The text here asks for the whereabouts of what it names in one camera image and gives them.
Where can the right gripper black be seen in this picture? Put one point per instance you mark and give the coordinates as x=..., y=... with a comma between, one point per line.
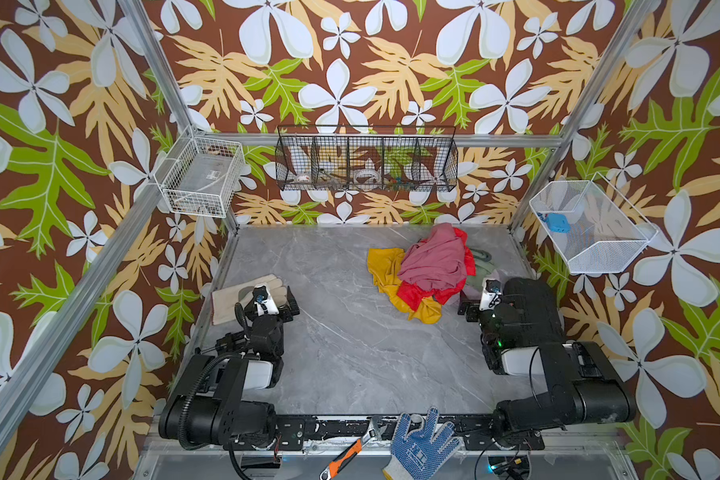
x=472, y=308

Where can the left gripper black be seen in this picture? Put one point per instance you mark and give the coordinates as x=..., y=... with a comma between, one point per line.
x=286, y=304

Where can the red cloth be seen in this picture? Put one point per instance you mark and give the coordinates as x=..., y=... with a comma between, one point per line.
x=413, y=295

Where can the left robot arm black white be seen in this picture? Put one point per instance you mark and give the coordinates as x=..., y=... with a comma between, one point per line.
x=206, y=406

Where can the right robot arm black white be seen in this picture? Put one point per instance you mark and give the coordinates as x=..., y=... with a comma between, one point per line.
x=521, y=335

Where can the beige folded cloth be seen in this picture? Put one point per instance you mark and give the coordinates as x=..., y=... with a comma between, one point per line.
x=224, y=300

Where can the green cloth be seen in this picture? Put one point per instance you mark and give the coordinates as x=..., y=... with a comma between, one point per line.
x=483, y=263

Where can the mauve pink cloth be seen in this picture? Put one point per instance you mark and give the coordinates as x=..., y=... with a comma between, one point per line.
x=439, y=262

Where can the yellow cloth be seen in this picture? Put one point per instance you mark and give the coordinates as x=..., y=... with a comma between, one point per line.
x=384, y=265

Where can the blue object in basket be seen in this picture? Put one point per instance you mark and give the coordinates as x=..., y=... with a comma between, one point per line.
x=557, y=223

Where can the white mesh basket right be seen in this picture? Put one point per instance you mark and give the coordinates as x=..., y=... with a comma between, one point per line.
x=607, y=233

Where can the blue dotted work glove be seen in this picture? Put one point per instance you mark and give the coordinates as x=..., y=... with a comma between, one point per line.
x=418, y=454

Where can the orange adjustable wrench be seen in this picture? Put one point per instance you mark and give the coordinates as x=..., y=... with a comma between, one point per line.
x=345, y=457

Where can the tape roll white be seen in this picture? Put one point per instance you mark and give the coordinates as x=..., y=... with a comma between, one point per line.
x=367, y=176

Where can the white wire basket left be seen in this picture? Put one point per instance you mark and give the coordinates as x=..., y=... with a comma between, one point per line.
x=199, y=174

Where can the black wire basket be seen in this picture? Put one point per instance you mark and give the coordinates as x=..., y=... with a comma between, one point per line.
x=409, y=158

